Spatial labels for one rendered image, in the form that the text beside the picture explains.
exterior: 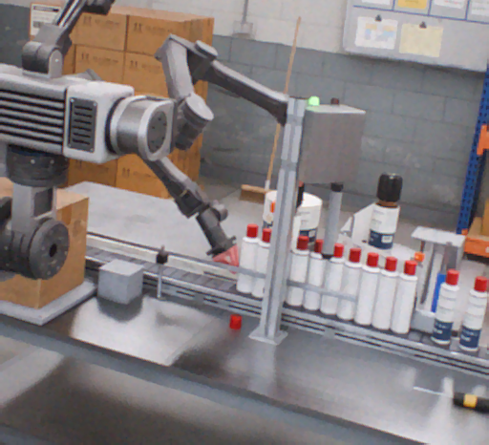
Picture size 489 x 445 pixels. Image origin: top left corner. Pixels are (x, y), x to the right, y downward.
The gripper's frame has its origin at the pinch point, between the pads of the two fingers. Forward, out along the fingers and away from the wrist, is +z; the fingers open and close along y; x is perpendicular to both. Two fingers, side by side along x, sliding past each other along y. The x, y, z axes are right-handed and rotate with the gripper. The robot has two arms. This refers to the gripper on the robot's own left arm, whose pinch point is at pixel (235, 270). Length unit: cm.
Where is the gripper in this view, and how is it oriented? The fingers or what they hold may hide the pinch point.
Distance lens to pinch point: 250.9
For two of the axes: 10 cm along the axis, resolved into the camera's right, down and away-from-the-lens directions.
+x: -7.9, 4.4, 4.2
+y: 3.7, -2.2, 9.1
